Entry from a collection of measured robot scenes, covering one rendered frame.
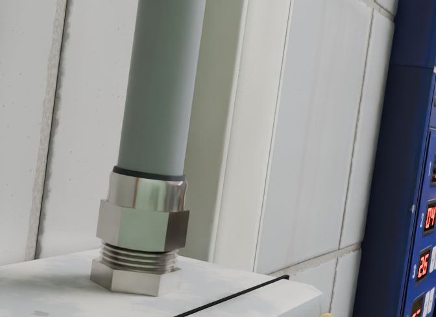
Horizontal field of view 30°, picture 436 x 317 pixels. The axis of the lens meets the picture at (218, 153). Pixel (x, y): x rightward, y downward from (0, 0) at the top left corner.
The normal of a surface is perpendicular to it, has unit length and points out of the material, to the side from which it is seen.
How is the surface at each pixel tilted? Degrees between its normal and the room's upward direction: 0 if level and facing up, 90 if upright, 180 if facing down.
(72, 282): 0
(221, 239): 90
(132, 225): 90
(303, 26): 90
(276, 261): 90
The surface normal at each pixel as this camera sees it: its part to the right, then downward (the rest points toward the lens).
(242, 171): 0.90, 0.15
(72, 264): 0.14, -0.99
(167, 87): 0.34, 0.10
